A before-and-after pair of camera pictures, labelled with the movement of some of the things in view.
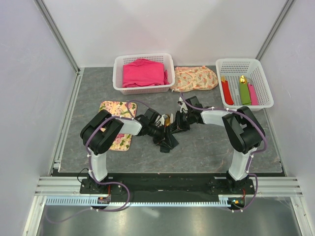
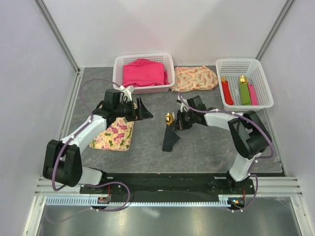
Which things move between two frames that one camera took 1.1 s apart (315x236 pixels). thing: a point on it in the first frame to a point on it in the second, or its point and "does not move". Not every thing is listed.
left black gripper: x=162 y=135 to x=141 y=112
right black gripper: x=180 y=126 does not move
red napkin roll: x=228 y=96 does not move
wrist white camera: x=162 y=120 to x=125 y=93
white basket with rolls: x=242 y=82 does not move
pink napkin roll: x=253 y=97 does not move
